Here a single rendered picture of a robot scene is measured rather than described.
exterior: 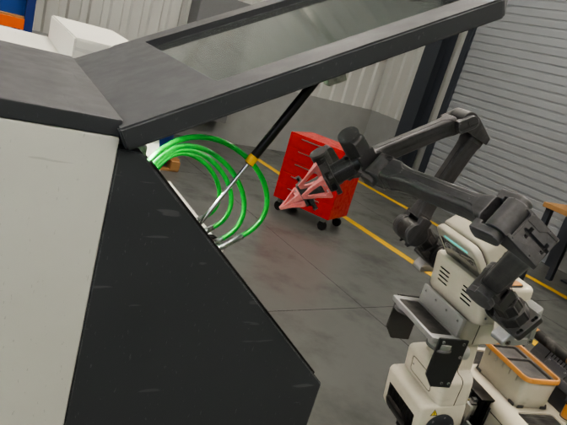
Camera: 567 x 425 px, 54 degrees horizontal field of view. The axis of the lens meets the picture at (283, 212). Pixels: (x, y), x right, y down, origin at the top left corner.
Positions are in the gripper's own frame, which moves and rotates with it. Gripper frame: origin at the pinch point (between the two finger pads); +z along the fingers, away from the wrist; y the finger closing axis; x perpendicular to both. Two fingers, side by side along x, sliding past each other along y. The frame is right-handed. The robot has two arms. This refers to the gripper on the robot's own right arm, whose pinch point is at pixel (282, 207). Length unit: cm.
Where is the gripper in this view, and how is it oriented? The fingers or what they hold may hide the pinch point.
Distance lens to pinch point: 166.6
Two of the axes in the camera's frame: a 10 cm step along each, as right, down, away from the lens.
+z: -8.7, 5.0, -0.1
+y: -4.6, -8.0, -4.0
